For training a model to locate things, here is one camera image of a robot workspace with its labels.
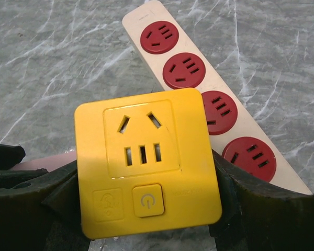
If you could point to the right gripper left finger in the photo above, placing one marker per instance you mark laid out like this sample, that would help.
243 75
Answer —
40 210

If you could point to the pink power strip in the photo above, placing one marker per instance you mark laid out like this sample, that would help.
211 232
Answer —
49 163

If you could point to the beige red power strip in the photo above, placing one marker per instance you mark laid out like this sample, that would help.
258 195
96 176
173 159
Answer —
175 63

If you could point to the yellow cube socket adapter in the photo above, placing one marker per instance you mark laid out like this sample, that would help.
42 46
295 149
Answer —
145 164

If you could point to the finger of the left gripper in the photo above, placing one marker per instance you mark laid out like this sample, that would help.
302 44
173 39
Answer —
9 157

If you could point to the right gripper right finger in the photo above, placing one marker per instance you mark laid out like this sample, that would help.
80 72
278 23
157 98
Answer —
257 215

